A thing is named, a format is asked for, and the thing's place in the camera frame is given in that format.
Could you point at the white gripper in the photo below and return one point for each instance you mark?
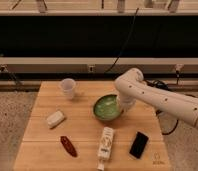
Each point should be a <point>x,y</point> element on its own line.
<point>125,103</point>

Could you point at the green ceramic bowl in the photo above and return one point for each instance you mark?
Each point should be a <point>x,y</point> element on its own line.
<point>106,109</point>

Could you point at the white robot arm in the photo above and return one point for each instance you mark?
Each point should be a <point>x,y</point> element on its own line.
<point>130,87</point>

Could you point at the black smartphone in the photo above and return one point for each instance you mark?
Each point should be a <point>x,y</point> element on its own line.
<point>138,145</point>

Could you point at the white lotion tube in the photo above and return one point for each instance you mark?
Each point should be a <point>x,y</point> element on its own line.
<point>105,146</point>

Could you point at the clear plastic cup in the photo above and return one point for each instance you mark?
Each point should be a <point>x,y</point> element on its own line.
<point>68,86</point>

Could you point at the white soap bar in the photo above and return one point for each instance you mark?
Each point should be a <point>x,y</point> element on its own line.
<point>55,119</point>

